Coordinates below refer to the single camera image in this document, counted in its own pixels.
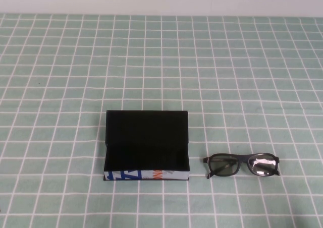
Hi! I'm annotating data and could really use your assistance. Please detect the black printed glasses case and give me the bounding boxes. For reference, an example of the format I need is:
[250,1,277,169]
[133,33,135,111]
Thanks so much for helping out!
[102,109,190,182]

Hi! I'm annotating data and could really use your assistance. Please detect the black framed glasses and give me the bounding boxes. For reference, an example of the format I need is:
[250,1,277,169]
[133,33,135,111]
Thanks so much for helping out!
[202,152,281,180]

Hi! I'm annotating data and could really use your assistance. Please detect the green white checked tablecloth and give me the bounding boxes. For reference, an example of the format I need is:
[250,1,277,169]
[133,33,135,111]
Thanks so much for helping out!
[0,12,323,228]

